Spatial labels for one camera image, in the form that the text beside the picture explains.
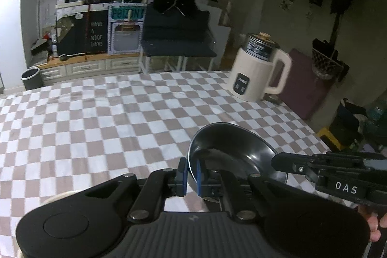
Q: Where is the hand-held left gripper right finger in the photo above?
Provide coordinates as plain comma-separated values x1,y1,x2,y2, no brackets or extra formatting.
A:
196,157,306,224

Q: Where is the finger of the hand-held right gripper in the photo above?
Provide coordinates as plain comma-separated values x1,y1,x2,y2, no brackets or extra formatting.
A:
271,152,319,176

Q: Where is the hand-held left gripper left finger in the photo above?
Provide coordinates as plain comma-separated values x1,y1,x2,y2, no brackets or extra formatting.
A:
83,157,188,224

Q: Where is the round steel bowl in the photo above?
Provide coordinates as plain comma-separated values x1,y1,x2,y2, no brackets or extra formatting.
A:
187,122,289,204

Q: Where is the cream two-handled bowl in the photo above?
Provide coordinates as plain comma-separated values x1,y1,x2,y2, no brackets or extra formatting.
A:
14,189,89,258

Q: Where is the person's right hand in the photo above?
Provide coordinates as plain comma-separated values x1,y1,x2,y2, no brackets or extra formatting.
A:
358,205,387,244

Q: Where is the yellow black box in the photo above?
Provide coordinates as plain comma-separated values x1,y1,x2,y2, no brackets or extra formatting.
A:
317,126,344,153

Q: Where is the dark bag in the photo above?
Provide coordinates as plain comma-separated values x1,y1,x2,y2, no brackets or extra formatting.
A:
328,98,368,150

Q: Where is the cream electric kettle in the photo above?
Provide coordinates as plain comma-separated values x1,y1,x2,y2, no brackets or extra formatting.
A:
227,32,292,102

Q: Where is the net basket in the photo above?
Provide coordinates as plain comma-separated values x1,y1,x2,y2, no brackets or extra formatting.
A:
311,39,349,82

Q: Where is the wooden low drawer cabinet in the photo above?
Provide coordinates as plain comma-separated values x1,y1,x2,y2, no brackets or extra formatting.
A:
38,51,143,85

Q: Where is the white metal rack box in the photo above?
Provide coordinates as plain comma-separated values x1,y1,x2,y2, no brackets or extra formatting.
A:
107,2,146,55

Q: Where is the black chalkboard sign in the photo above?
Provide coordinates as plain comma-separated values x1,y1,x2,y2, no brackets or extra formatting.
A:
55,8,109,56

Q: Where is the teal plate sign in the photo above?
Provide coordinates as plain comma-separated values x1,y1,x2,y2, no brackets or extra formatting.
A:
110,5,146,20

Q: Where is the dark trash bin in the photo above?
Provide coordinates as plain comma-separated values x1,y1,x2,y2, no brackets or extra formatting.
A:
21,67,41,90

